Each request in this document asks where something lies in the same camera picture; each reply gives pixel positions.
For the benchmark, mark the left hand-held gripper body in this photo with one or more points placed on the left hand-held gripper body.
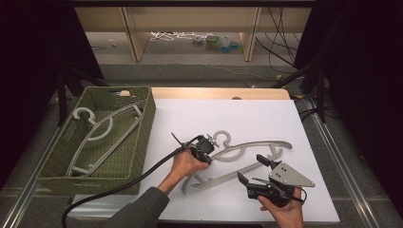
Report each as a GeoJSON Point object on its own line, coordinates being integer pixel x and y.
{"type": "Point", "coordinates": [203, 149]}

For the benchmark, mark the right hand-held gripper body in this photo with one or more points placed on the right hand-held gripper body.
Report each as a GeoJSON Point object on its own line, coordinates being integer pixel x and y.
{"type": "Point", "coordinates": [285, 177]}

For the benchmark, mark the grey plastic clothes hanger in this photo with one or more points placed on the grey plastic clothes hanger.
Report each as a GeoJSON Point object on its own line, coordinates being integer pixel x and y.
{"type": "Point", "coordinates": [263, 143]}
{"type": "Point", "coordinates": [114, 145]}

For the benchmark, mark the green woven basket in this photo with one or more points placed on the green woven basket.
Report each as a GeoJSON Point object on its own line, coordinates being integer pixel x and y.
{"type": "Point", "coordinates": [139, 142]}

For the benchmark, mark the person's left hand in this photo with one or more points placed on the person's left hand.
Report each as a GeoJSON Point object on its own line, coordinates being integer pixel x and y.
{"type": "Point", "coordinates": [185, 166]}

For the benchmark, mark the person's right hand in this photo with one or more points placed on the person's right hand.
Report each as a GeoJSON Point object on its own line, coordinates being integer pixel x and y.
{"type": "Point", "coordinates": [290, 215]}

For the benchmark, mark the black metal stand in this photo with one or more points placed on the black metal stand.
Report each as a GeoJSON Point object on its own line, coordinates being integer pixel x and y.
{"type": "Point", "coordinates": [62, 98]}
{"type": "Point", "coordinates": [320, 95]}

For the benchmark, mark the pile of colourful toys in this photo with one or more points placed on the pile of colourful toys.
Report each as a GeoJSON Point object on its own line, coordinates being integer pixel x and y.
{"type": "Point", "coordinates": [218, 42]}

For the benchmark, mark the beige wooden desk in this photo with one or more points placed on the beige wooden desk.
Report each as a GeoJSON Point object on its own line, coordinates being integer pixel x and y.
{"type": "Point", "coordinates": [190, 19]}

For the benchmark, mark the black curtain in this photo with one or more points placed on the black curtain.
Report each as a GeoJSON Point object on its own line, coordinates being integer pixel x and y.
{"type": "Point", "coordinates": [364, 79]}
{"type": "Point", "coordinates": [31, 63]}

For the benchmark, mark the aluminium floor rail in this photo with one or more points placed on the aluminium floor rail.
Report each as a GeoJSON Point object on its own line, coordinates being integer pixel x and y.
{"type": "Point", "coordinates": [345, 164]}
{"type": "Point", "coordinates": [22, 196]}

